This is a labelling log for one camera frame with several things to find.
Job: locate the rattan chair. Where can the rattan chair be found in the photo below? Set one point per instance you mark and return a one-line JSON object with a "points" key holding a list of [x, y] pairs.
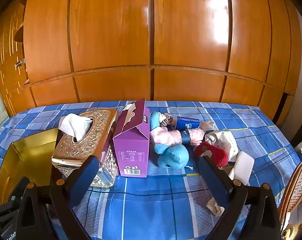
{"points": [[298, 185]]}

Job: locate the gold tin box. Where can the gold tin box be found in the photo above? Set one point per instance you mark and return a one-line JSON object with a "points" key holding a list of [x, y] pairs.
{"points": [[23, 155]]}

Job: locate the white facial tissue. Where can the white facial tissue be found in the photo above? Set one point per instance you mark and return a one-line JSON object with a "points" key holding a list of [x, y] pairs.
{"points": [[74, 126]]}

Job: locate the red plush strawberry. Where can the red plush strawberry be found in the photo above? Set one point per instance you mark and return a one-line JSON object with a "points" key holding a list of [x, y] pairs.
{"points": [[216, 155]]}

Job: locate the white wet wipes pack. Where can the white wet wipes pack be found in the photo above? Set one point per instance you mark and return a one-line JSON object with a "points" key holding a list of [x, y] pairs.
{"points": [[226, 140]]}

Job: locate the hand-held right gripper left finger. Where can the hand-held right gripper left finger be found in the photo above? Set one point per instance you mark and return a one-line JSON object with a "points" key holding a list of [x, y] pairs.
{"points": [[84, 177]]}

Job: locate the crumpled white tissue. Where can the crumpled white tissue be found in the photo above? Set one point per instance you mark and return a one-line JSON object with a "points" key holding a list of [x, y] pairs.
{"points": [[214, 206]]}

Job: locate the beige knit gloves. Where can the beige knit gloves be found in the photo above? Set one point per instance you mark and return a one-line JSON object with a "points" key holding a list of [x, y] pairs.
{"points": [[209, 125]]}

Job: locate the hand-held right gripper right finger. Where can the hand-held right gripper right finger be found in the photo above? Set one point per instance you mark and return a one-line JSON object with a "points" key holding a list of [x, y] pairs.
{"points": [[213, 182]]}

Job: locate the white square pad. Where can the white square pad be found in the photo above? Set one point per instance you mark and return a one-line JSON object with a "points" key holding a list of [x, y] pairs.
{"points": [[243, 165]]}

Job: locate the blue tissue packet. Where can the blue tissue packet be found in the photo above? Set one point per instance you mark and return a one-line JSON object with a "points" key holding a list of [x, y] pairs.
{"points": [[187, 123]]}

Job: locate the blue plush toy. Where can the blue plush toy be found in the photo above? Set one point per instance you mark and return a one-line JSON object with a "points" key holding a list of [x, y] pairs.
{"points": [[173, 155]]}

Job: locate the purple carton box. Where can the purple carton box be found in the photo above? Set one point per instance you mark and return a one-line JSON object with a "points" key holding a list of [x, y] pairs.
{"points": [[133, 150]]}

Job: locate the blue plaid bedsheet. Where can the blue plaid bedsheet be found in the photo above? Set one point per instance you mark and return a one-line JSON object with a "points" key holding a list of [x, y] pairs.
{"points": [[153, 200]]}

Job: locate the brown striped scrunchie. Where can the brown striped scrunchie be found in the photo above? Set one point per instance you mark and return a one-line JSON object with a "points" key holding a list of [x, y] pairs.
{"points": [[166, 120]]}

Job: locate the pink towel blue band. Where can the pink towel blue band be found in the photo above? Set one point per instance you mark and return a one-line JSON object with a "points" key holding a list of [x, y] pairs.
{"points": [[196, 135]]}

